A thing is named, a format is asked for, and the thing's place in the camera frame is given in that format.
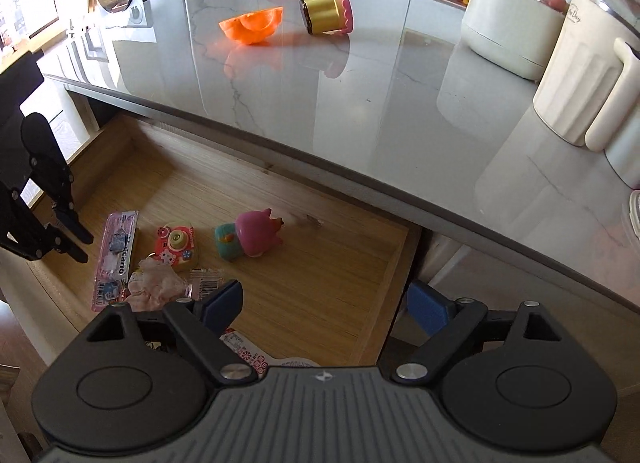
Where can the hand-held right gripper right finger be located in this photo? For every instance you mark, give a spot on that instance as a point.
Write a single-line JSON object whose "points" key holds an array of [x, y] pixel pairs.
{"points": [[426, 307]]}

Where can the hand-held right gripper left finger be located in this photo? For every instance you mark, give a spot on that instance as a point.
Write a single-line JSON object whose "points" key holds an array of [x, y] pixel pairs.
{"points": [[224, 304]]}

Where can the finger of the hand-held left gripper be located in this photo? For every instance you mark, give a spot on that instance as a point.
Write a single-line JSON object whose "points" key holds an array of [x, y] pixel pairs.
{"points": [[71, 224], [70, 249]]}

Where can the clear barcode snack wrapper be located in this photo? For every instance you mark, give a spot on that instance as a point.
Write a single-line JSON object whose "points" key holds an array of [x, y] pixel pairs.
{"points": [[206, 283]]}

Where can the pink candy packet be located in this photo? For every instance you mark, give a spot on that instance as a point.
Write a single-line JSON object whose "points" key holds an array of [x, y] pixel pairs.
{"points": [[116, 258]]}

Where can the red lollipop packet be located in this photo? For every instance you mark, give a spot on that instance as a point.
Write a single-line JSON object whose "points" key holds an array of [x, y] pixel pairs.
{"points": [[250, 350]]}

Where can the wooden drawer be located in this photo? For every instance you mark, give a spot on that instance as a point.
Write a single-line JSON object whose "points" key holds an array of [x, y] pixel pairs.
{"points": [[310, 288]]}

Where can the crumpled pink wrapper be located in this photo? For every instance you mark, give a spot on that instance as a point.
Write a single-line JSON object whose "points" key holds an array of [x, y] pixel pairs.
{"points": [[157, 283]]}

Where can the pink and teal toy figure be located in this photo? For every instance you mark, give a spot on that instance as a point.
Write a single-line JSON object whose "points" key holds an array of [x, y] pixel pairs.
{"points": [[255, 235]]}

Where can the clear plastic container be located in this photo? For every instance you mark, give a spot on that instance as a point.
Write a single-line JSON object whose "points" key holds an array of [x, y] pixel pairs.
{"points": [[633, 218]]}

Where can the orange toy bowl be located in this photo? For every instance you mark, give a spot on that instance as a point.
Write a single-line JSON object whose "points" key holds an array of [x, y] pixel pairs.
{"points": [[250, 27]]}

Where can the cream ribbed jug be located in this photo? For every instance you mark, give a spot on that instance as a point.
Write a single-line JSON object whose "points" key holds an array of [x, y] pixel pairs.
{"points": [[575, 78]]}

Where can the white rice cooker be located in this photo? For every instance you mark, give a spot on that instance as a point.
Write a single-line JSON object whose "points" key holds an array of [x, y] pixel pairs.
{"points": [[505, 33]]}

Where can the gold and pink toy cup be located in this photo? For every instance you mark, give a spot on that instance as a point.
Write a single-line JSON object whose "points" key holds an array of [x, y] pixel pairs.
{"points": [[325, 10]]}

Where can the red toy camera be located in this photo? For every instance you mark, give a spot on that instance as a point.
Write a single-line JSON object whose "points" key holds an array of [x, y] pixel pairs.
{"points": [[175, 245]]}

